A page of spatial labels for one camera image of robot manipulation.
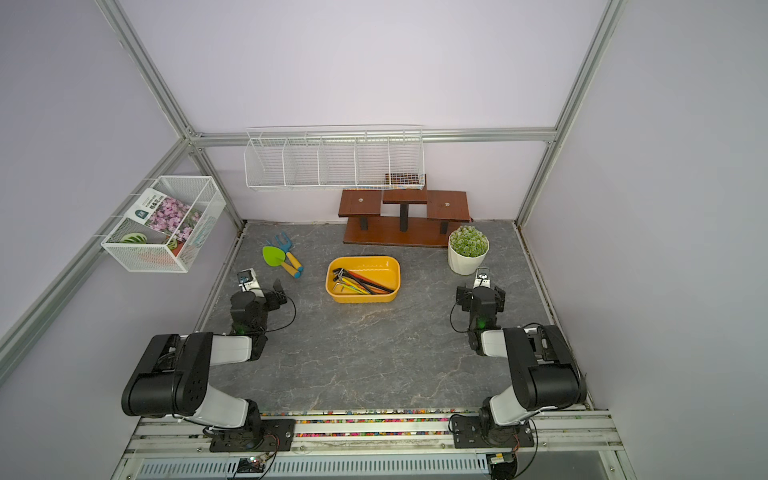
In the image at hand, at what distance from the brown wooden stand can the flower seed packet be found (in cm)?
46

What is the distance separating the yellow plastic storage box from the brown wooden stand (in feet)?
0.47

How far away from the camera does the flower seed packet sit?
727mm

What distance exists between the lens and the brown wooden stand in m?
1.03

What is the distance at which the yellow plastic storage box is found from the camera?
3.25ft

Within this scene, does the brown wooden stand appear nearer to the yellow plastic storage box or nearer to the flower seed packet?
the yellow plastic storage box

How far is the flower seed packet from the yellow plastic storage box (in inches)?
17.0
